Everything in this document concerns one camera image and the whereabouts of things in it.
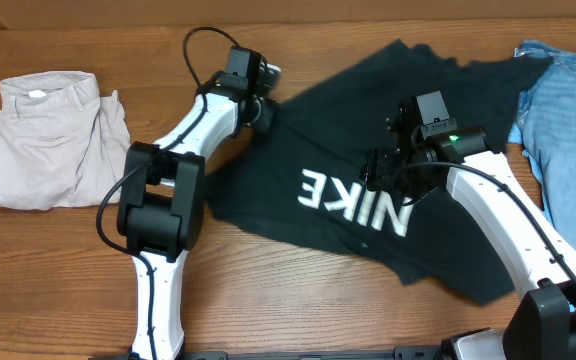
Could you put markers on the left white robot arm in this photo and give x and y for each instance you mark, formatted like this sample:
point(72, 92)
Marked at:
point(162, 206)

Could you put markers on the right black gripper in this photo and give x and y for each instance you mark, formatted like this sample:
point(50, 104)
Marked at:
point(379, 170)

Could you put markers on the beige folded trousers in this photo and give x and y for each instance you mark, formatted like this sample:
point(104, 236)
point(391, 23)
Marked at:
point(62, 143)

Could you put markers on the black Nike t-shirt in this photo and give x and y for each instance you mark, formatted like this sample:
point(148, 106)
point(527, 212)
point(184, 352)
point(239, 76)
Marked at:
point(300, 183)

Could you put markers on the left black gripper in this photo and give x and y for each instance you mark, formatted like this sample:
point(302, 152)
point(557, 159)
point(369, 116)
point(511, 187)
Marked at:
point(251, 121)

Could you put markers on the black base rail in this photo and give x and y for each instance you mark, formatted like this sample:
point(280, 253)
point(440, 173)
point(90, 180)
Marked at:
point(416, 352)

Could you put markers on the blue denim jeans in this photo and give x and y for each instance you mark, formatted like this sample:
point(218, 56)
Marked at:
point(546, 126)

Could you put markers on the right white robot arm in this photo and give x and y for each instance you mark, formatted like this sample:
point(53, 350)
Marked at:
point(541, 264)

